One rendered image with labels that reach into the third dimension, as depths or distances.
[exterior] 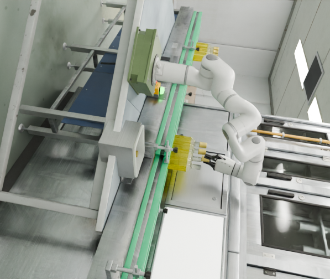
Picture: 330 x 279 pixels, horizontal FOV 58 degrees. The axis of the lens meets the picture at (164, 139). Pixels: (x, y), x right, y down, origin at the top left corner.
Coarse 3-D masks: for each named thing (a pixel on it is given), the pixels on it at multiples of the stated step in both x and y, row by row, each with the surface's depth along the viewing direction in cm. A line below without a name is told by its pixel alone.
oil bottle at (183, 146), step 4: (172, 144) 175; (176, 144) 175; (180, 144) 175; (184, 144) 175; (188, 144) 175; (180, 148) 173; (184, 148) 173; (188, 148) 173; (192, 148) 174; (192, 152) 174
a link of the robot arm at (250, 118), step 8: (232, 96) 130; (224, 104) 132; (232, 104) 129; (240, 104) 128; (248, 104) 128; (232, 112) 133; (240, 112) 131; (248, 112) 128; (256, 112) 128; (232, 120) 131; (240, 120) 129; (248, 120) 128; (256, 120) 129; (240, 128) 128; (248, 128) 129; (240, 136) 130
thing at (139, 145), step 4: (140, 128) 139; (140, 132) 137; (140, 136) 147; (136, 140) 133; (140, 140) 149; (136, 144) 132; (140, 144) 151; (136, 148) 154; (140, 148) 154; (144, 148) 154; (140, 152) 155; (140, 156) 155; (136, 160) 153; (140, 160) 153; (136, 164) 151; (140, 164) 151; (136, 168) 140; (136, 172) 142; (136, 176) 144
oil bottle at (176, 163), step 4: (172, 156) 169; (172, 160) 167; (176, 160) 167; (180, 160) 167; (184, 160) 167; (188, 160) 167; (168, 164) 167; (172, 164) 166; (176, 164) 165; (180, 164) 165; (184, 164) 165; (188, 164) 165; (168, 168) 169; (172, 168) 168; (176, 168) 168; (180, 168) 167; (184, 168) 166; (188, 168) 166
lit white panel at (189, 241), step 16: (176, 224) 156; (192, 224) 156; (208, 224) 157; (160, 240) 150; (176, 240) 150; (192, 240) 150; (208, 240) 151; (160, 256) 144; (176, 256) 144; (192, 256) 145; (208, 256) 145; (160, 272) 139; (176, 272) 139; (192, 272) 139; (208, 272) 140
